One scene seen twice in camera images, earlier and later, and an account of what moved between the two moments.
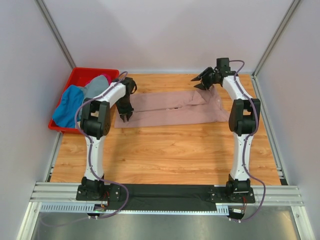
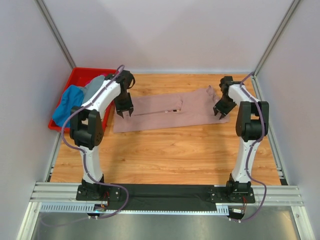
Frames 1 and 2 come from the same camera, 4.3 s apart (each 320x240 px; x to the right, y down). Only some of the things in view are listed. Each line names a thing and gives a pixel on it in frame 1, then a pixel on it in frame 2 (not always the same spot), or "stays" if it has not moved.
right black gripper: (206, 78) -> (223, 108)
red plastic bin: (79, 76) stays
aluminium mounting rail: (61, 197) stays
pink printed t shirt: (152, 108) stays
